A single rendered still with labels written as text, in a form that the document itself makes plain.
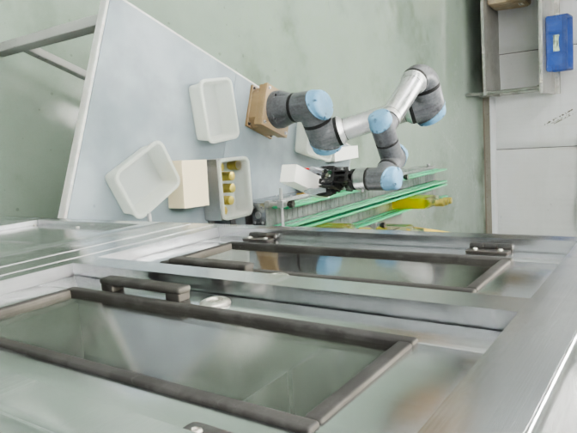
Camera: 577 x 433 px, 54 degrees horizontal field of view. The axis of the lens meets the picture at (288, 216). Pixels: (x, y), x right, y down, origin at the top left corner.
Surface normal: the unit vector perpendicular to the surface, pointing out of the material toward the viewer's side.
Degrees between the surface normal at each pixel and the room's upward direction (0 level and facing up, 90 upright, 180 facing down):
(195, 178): 0
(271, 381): 90
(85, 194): 0
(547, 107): 90
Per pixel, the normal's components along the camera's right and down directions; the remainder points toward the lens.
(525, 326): -0.07, -0.99
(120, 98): 0.82, 0.02
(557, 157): -0.57, 0.15
